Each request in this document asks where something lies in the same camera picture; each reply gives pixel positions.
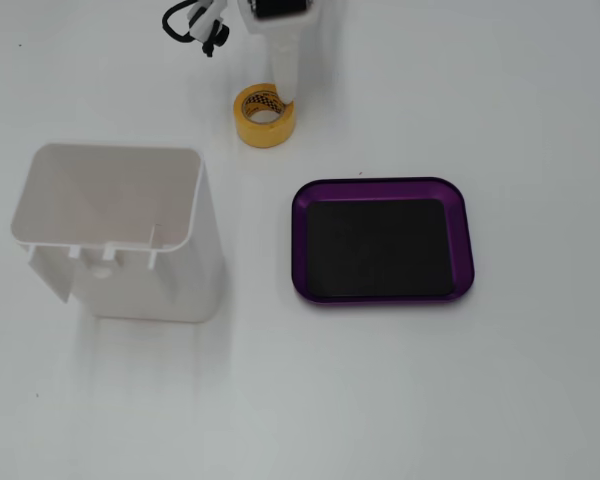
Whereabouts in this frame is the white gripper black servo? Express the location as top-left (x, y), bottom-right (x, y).
top-left (186, 0), bottom-right (319, 105)

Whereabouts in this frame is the yellow masking tape roll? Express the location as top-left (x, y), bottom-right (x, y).
top-left (232, 82), bottom-right (298, 149)

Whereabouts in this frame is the white plastic box container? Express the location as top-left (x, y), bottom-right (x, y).
top-left (10, 142), bottom-right (227, 325)

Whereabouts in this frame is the purple metal tray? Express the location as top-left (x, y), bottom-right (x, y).
top-left (290, 175), bottom-right (477, 305)

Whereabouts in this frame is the black tray pad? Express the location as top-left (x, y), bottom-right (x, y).
top-left (306, 197), bottom-right (456, 298)

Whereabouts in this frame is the black cable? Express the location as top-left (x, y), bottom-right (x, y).
top-left (161, 0), bottom-right (202, 42)

